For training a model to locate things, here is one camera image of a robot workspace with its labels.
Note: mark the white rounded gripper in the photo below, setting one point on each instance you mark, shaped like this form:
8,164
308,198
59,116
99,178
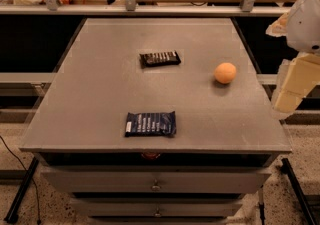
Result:
305,24

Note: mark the black chocolate rxbar wrapper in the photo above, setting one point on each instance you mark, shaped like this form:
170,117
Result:
157,59

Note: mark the blue blueberry rxbar wrapper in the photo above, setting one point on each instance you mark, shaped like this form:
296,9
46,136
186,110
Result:
151,124

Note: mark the orange round fruit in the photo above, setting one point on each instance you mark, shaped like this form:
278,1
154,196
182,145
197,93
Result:
225,73

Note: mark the grey drawer cabinet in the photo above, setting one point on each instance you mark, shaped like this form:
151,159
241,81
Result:
225,137

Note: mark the metal shelf rail frame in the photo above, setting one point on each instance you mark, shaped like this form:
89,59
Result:
211,8

